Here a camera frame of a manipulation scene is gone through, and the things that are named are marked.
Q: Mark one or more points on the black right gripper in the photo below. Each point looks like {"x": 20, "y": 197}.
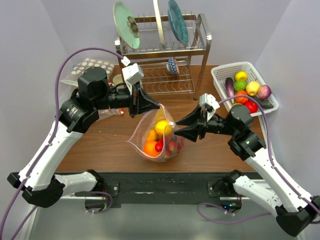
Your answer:
{"x": 191, "y": 132}

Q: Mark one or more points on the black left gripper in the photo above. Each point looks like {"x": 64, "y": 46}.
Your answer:
{"x": 138, "y": 103}

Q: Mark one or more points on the yellow lemon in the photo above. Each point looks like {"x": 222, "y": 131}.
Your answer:
{"x": 163, "y": 128}

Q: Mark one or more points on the yellow apple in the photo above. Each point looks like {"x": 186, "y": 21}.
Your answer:
{"x": 152, "y": 136}

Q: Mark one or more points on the clear polka dot zip bag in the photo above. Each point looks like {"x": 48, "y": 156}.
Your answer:
{"x": 141, "y": 132}

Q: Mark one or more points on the red chili pepper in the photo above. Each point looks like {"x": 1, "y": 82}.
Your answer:
{"x": 159, "y": 145}

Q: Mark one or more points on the orange fruit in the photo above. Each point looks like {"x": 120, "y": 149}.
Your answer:
{"x": 149, "y": 148}

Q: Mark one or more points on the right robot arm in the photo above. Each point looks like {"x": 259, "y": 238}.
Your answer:
{"x": 293, "y": 207}

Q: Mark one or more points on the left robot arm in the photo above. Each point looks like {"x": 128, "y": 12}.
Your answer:
{"x": 39, "y": 184}

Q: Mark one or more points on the cream mug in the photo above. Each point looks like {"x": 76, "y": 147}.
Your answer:
{"x": 117, "y": 79}

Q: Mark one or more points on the steel dish rack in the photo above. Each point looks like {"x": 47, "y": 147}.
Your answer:
{"x": 191, "y": 60}

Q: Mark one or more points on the blue patterned bowl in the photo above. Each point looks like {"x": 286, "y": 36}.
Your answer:
{"x": 172, "y": 66}

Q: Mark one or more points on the orange mini pumpkin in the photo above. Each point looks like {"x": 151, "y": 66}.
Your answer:
{"x": 242, "y": 99}

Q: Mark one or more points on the purple eggplant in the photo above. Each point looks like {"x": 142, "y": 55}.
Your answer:
{"x": 229, "y": 86}

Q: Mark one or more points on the green custard apple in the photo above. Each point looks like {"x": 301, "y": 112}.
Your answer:
{"x": 240, "y": 86}

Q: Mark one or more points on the red apple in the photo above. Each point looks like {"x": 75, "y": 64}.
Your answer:
{"x": 252, "y": 106}

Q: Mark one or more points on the white plastic fruit basket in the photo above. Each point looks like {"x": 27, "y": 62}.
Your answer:
{"x": 222, "y": 72}

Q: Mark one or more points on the pale yellow fruit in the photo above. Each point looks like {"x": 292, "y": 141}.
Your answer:
{"x": 252, "y": 88}

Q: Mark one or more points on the dark grey avocado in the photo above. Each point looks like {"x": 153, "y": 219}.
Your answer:
{"x": 265, "y": 104}

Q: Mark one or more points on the pile of plastic bags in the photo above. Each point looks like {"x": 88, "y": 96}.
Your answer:
{"x": 79, "y": 69}

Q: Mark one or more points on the red onion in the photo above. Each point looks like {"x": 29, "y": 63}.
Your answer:
{"x": 264, "y": 92}

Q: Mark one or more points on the mint green floral plate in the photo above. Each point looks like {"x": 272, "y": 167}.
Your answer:
{"x": 126, "y": 25}

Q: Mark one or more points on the teal plate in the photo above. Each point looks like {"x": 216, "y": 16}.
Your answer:
{"x": 177, "y": 23}

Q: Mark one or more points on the beige plate edge-on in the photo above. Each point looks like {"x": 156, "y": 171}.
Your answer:
{"x": 159, "y": 24}

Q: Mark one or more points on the orange handled tool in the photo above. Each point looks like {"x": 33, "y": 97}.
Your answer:
{"x": 121, "y": 112}

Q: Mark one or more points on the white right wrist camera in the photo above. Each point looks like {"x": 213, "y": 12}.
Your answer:
{"x": 209, "y": 103}

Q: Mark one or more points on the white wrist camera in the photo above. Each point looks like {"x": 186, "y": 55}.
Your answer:
{"x": 132, "y": 74}
{"x": 209, "y": 103}

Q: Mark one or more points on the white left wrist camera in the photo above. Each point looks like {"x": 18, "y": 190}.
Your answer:
{"x": 132, "y": 74}

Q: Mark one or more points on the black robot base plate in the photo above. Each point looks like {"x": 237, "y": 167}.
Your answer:
{"x": 166, "y": 188}

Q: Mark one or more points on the aluminium frame rail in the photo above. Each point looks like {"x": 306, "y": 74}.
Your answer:
{"x": 260, "y": 181}

